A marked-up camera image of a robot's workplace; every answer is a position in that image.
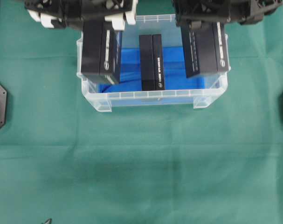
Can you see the clear plastic storage case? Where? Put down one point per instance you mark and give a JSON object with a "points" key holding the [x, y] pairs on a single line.
{"points": [[163, 24]]}

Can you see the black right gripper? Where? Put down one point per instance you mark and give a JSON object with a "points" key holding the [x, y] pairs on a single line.
{"points": [[196, 13]]}

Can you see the blue cloth in case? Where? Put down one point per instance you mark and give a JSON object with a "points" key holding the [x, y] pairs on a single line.
{"points": [[174, 72]]}

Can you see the black box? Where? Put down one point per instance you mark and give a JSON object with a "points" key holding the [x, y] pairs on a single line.
{"points": [[205, 50], [101, 54], [151, 62]]}

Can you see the green table cloth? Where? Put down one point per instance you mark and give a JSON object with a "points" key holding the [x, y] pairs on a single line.
{"points": [[161, 164]]}

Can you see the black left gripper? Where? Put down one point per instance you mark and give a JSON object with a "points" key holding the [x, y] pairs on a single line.
{"points": [[59, 14]]}

